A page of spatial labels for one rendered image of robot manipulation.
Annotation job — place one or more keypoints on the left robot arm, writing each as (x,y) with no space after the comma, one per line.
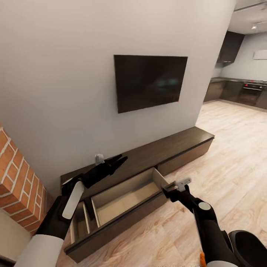
(45,246)

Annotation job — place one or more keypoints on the cauldron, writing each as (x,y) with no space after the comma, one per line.
(248,249)

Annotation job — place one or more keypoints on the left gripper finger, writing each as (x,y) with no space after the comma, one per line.
(113,159)
(117,163)

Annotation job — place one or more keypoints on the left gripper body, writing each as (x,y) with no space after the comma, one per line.
(101,171)

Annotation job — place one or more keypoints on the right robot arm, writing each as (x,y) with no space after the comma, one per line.
(216,244)

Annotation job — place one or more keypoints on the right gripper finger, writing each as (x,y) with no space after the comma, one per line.
(166,193)

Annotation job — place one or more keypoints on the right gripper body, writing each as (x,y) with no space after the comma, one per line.
(180,196)

